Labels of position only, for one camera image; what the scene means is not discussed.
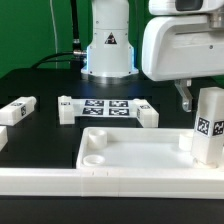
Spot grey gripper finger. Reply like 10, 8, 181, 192
174, 79, 193, 112

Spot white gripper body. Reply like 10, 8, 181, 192
142, 15, 224, 81

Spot white desk top tray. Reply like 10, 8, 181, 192
75, 125, 224, 170

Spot white U-shaped marker base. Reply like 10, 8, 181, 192
58, 96, 159, 128

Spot black cable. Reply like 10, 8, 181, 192
30, 0, 88, 70

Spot white front fence rail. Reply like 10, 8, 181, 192
0, 168, 224, 199

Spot white thin cable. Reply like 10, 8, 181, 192
49, 0, 59, 70

